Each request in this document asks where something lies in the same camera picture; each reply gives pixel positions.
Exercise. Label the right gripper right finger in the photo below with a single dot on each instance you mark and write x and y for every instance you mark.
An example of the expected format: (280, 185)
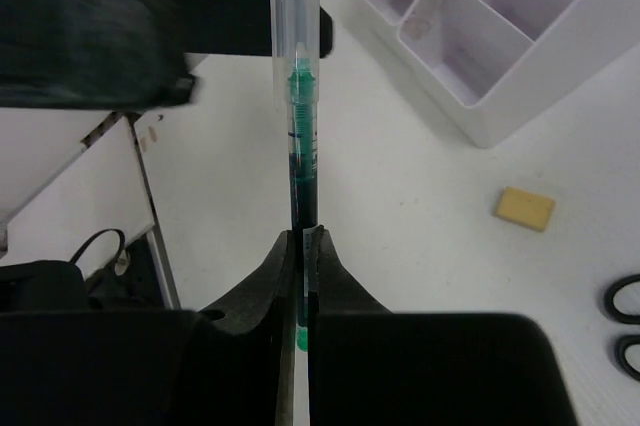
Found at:
(340, 388)

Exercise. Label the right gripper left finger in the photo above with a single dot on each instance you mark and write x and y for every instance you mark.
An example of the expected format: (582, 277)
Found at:
(254, 360)

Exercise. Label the yellow eraser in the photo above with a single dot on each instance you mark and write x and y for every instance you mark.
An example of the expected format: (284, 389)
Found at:
(525, 209)

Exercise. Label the green gel pen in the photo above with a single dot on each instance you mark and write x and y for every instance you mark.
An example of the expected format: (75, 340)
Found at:
(295, 40)

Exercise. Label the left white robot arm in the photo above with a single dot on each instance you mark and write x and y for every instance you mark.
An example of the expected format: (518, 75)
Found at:
(126, 55)

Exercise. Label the white compartment organizer box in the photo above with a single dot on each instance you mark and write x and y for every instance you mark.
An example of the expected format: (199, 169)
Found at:
(493, 65)

